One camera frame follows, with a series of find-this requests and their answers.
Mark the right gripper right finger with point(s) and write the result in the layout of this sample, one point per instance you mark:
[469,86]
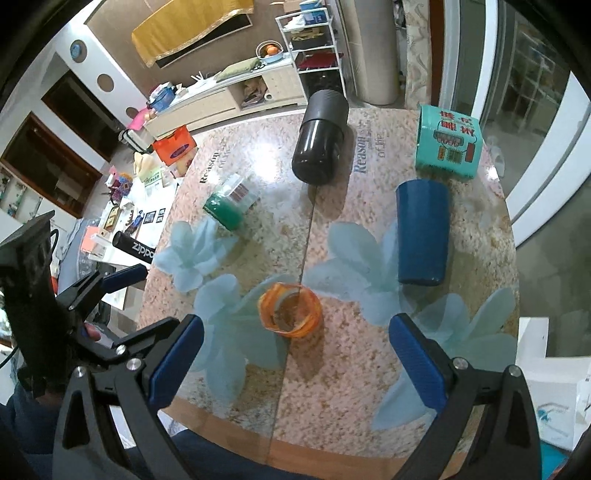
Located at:
[506,444]

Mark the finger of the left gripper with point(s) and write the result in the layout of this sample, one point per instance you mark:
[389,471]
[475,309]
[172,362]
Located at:
[97,355]
[83,296]

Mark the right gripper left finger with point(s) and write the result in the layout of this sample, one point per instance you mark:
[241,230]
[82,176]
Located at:
[87,443]

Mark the orange plastic cup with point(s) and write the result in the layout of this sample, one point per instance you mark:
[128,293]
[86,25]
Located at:
[290,310]

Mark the blue plastic cup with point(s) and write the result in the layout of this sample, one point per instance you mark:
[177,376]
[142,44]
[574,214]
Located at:
[423,231]

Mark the black zippo box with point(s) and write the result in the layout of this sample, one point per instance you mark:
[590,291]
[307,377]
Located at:
[131,246]

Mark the orange shopping bag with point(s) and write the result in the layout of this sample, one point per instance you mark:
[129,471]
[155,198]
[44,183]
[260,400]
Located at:
[176,151]

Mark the black thermos bottle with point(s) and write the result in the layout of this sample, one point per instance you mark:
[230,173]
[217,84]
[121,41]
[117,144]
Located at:
[320,139]

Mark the teal paper box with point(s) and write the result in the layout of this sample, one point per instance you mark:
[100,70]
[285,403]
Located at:
[448,140]

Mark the yellow cloth cover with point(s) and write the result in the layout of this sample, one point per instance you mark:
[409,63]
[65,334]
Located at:
[180,23]

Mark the cream TV cabinet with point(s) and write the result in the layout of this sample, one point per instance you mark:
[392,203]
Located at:
[210,102]

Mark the fruit bowl with oranges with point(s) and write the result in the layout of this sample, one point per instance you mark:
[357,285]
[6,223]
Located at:
[269,52]

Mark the white metal shelf rack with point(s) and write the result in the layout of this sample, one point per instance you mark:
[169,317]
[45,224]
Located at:
[312,42]

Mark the patterned curtain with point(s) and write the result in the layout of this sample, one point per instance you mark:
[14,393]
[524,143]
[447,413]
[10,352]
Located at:
[419,55]

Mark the grey cylindrical air conditioner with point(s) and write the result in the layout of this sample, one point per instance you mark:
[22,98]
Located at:
[373,50]

